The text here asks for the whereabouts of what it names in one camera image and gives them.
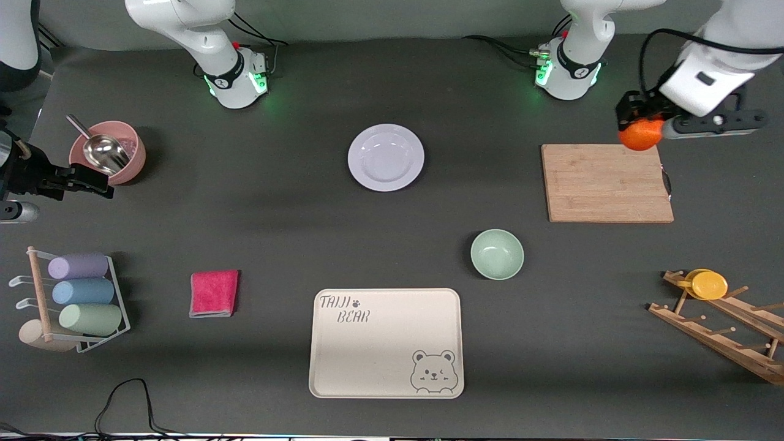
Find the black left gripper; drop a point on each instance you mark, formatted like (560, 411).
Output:
(639, 106)

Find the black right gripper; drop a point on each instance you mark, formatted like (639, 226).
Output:
(29, 170)

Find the orange fruit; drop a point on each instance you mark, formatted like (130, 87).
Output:
(640, 136)

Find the white round plate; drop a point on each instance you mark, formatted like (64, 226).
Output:
(386, 157)

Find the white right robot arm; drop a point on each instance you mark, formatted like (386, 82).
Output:
(208, 43)

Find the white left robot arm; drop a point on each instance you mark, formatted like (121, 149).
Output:
(710, 73)

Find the metal scoop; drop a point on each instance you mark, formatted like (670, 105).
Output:
(104, 153)

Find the pink bowl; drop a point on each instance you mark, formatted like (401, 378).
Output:
(133, 164)

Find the wooden cutting board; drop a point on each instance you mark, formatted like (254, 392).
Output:
(600, 184)

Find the purple cup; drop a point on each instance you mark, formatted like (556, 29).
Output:
(79, 266)

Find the blue cup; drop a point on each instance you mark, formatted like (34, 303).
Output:
(82, 292)

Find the green cup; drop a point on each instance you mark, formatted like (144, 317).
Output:
(92, 319)

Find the beige cup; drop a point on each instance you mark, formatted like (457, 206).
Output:
(30, 335)

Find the pink folded cloth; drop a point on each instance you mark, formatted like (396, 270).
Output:
(214, 294)

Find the yellow cup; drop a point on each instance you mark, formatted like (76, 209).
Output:
(707, 286)

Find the pale green bowl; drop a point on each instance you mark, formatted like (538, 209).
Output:
(497, 254)

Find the wooden peg drying rack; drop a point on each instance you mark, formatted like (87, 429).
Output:
(710, 342)

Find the cream tray with bear print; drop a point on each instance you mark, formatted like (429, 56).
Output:
(367, 349)

